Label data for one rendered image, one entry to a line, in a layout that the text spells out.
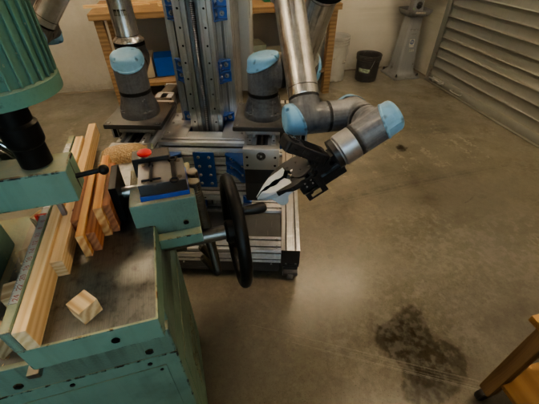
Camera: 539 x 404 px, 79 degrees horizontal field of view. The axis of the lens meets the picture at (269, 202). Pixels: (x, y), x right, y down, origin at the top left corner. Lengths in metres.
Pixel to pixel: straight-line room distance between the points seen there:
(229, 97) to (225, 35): 0.24
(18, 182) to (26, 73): 0.20
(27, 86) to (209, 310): 1.29
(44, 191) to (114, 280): 0.20
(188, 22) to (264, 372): 1.37
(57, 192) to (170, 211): 0.21
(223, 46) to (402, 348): 1.46
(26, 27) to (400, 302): 1.66
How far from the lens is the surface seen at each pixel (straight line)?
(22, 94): 0.59
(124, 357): 0.78
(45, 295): 0.68
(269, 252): 1.59
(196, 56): 1.41
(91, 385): 0.86
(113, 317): 0.63
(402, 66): 4.45
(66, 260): 0.72
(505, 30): 3.82
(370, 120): 0.76
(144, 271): 0.67
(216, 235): 0.82
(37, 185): 0.71
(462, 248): 2.17
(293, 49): 0.85
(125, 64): 1.35
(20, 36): 0.59
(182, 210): 0.73
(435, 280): 1.94
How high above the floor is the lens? 1.40
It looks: 40 degrees down
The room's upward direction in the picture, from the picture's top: straight up
